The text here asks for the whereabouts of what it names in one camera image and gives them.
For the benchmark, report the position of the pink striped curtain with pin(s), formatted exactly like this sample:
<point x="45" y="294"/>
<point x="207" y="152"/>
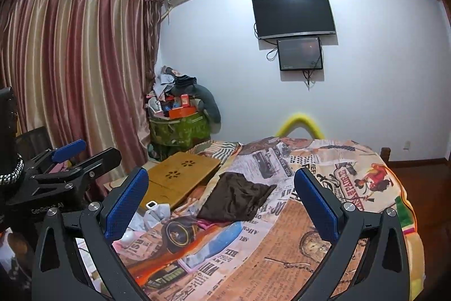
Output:
<point x="77" y="68"/>

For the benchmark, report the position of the printed blanket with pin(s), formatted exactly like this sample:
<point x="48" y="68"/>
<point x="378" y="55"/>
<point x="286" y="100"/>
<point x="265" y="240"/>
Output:
<point x="282" y="251"/>

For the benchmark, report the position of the green fabric storage box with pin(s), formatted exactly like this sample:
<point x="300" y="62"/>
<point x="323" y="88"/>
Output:
<point x="179" y="131"/>

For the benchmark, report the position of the wooden bed post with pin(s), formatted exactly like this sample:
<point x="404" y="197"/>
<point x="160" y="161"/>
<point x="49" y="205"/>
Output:
<point x="387" y="154"/>

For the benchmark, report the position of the large black wall television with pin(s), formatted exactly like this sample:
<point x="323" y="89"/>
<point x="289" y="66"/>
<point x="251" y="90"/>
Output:
<point x="294" y="13"/>

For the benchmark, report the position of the brown cloth garment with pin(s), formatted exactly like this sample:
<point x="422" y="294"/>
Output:
<point x="236" y="198"/>

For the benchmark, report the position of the white crumpled cloth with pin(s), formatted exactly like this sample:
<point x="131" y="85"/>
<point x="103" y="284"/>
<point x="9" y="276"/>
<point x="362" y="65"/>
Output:
<point x="155" y="216"/>

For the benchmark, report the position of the striped bedsheet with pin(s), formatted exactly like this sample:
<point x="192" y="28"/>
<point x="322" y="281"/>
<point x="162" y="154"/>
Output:
<point x="215" y="149"/>

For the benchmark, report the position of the black mesh chair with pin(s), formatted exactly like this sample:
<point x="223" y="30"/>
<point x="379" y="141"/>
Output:
<point x="31" y="140"/>

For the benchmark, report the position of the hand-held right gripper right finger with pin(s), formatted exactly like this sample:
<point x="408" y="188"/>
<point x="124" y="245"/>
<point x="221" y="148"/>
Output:
<point x="317" y="205"/>

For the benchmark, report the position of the pile of clothes and papers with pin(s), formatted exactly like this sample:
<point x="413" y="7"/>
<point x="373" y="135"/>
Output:
<point x="167" y="86"/>

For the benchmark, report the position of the wooden lap desk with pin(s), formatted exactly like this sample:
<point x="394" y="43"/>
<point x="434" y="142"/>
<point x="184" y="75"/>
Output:
<point x="183" y="177"/>

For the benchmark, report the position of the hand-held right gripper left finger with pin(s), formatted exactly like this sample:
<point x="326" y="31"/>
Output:
<point x="127" y="202"/>

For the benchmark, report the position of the orange box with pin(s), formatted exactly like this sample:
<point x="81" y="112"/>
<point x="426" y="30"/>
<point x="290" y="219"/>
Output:
<point x="181" y="112"/>

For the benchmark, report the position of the small black wall monitor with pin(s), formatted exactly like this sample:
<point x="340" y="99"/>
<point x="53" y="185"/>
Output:
<point x="299" y="54"/>

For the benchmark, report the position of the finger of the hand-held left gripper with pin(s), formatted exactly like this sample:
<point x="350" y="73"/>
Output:
<point x="102" y="160"/>
<point x="68" y="150"/>

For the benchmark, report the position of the pink cloth garment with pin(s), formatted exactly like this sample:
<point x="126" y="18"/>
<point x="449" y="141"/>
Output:
<point x="211" y="224"/>

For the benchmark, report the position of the white wall outlet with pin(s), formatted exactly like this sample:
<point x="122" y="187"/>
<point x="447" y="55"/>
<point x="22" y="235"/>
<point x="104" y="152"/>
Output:
<point x="407" y="145"/>

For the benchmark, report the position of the yellow foam tube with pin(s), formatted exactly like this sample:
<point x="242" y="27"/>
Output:
<point x="299" y="121"/>

